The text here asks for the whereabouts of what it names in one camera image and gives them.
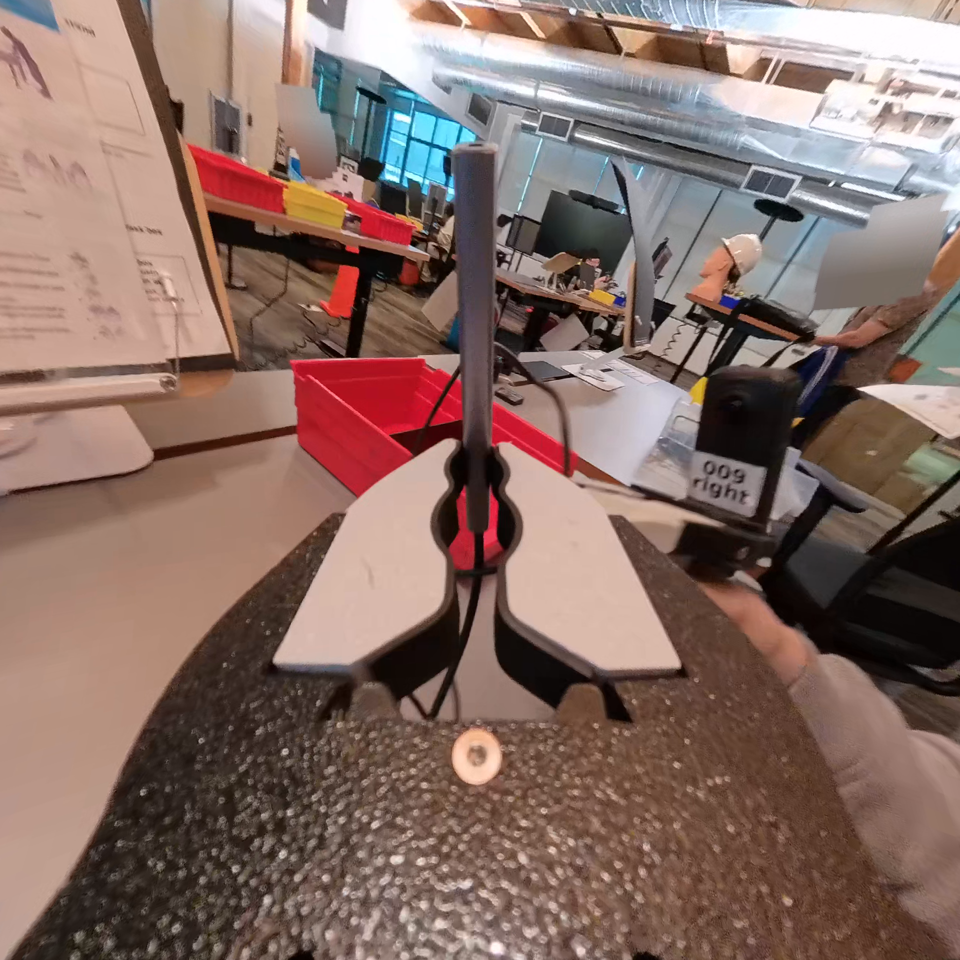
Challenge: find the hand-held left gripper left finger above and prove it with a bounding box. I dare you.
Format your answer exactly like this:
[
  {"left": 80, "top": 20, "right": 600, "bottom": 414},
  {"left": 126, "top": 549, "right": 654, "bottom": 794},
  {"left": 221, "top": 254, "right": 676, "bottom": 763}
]
[{"left": 271, "top": 438, "right": 462, "bottom": 699}]

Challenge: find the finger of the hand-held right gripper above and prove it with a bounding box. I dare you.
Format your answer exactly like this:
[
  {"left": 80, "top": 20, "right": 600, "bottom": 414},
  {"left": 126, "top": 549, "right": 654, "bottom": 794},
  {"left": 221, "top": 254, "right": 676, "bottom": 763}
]
[{"left": 579, "top": 480, "right": 723, "bottom": 532}]

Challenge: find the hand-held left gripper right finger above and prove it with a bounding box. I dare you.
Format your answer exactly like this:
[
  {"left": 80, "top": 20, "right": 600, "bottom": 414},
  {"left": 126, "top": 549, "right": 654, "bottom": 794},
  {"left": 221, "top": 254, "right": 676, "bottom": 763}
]
[{"left": 491, "top": 442, "right": 684, "bottom": 708}]

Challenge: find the short black hub lead cable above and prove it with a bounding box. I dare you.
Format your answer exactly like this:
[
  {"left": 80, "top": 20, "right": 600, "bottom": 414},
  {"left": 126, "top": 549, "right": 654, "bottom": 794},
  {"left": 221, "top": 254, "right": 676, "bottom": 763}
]
[{"left": 427, "top": 525, "right": 485, "bottom": 721}]

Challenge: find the red plastic bin with divider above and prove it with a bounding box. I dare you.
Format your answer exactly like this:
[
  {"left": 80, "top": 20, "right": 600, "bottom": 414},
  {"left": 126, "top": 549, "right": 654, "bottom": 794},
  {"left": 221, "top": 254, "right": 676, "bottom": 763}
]
[{"left": 291, "top": 357, "right": 577, "bottom": 573}]

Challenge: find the grey USB hub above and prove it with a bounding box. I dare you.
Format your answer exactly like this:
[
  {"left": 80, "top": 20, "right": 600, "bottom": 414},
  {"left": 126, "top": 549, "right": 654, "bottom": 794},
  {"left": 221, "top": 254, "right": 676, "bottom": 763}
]
[{"left": 450, "top": 142, "right": 501, "bottom": 535}]

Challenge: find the person's right forearm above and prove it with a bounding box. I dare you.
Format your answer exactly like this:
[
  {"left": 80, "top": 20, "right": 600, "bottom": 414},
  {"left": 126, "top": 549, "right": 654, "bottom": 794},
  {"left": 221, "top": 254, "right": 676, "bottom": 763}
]
[{"left": 783, "top": 651, "right": 960, "bottom": 946}]

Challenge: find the grey side desk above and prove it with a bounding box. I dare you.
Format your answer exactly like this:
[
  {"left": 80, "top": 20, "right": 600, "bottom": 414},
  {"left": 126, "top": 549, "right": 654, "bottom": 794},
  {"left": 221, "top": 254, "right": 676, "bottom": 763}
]
[{"left": 427, "top": 351, "right": 706, "bottom": 485}]

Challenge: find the person's right hand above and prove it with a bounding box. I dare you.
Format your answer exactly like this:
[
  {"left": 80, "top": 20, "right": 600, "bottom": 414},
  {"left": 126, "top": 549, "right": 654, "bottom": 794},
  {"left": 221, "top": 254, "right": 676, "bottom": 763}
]
[{"left": 703, "top": 581, "right": 817, "bottom": 690}]

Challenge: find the clear plastic container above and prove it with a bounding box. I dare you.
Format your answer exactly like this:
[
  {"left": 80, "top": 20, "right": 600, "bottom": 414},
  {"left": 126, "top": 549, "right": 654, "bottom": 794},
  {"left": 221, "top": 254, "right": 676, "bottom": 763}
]
[{"left": 636, "top": 393, "right": 710, "bottom": 492}]

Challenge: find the mannequin head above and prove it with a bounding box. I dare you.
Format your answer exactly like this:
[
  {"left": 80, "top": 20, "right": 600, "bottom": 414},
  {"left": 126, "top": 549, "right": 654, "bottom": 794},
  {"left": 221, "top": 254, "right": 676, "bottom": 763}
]
[{"left": 693, "top": 251, "right": 740, "bottom": 301}]

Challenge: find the wooden board document stand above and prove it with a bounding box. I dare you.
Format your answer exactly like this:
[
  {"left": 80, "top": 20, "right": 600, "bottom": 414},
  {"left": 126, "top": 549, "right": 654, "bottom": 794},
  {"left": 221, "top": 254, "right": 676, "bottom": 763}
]
[{"left": 609, "top": 157, "right": 661, "bottom": 357}]

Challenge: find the black office chair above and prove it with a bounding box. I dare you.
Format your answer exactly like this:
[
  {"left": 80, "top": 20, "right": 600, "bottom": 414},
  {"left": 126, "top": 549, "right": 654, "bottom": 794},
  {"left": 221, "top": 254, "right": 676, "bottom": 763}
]
[{"left": 765, "top": 457, "right": 960, "bottom": 676}]

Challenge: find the large black monitor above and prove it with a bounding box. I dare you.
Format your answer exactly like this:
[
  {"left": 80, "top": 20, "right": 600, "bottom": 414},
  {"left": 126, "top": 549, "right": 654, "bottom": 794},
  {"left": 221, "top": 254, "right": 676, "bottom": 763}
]
[{"left": 536, "top": 189, "right": 635, "bottom": 265}]

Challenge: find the wood-edged table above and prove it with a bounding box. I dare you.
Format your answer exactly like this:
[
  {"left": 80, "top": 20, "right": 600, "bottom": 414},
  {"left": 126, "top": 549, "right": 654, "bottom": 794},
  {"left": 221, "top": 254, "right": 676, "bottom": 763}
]
[{"left": 201, "top": 191, "right": 432, "bottom": 361}]

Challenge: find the orange traffic cone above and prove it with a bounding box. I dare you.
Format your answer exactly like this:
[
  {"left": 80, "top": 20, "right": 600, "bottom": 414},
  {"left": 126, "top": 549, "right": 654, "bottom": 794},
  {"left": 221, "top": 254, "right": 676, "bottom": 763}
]
[{"left": 321, "top": 264, "right": 361, "bottom": 319}]

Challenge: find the yellow plastic bin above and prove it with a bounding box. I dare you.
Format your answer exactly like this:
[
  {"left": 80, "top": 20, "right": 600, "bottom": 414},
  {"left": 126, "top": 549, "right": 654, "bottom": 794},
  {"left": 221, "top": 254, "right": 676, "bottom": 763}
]
[{"left": 282, "top": 182, "right": 348, "bottom": 228}]

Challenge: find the instruction sheet on stand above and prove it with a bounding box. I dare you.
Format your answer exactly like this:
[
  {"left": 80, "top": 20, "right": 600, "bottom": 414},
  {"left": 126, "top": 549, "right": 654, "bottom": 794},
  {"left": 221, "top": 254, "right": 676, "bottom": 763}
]
[{"left": 0, "top": 0, "right": 241, "bottom": 496}]

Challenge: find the silver ventilation duct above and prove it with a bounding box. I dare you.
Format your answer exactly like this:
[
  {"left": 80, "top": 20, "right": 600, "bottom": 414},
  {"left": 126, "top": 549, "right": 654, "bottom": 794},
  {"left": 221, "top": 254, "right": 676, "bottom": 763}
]
[{"left": 311, "top": 0, "right": 960, "bottom": 226}]

